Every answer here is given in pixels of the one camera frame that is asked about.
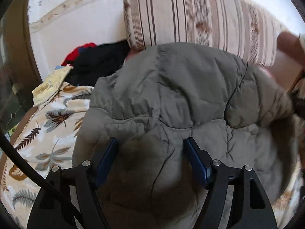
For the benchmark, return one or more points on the red garment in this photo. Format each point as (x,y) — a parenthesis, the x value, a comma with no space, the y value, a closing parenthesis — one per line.
(72,56)

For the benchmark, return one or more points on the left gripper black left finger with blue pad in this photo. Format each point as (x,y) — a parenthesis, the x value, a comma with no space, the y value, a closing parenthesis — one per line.
(69,196)

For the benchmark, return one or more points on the brown wooden glass door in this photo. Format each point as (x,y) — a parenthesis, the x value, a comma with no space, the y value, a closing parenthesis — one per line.
(19,72)

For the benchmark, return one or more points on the yellow cloth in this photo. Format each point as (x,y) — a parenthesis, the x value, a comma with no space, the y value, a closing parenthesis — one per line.
(50,86)

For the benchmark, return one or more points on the black clothing pile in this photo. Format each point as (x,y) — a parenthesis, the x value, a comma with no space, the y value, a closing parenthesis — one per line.
(101,61)

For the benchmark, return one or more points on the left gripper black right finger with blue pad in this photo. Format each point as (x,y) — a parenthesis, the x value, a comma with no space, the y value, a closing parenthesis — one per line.
(250,207)

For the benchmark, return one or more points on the striped floral back cushion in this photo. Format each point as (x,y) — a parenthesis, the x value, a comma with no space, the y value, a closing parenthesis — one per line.
(240,27)

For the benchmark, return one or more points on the pink sofa bolster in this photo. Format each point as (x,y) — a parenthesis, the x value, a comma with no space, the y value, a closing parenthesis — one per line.
(286,59)

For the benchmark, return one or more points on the grey quilted hooded jacket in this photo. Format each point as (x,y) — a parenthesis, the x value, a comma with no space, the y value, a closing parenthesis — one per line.
(164,64)

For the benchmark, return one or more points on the leaf pattern bed blanket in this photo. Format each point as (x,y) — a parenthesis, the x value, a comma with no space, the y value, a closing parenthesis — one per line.
(43,138)

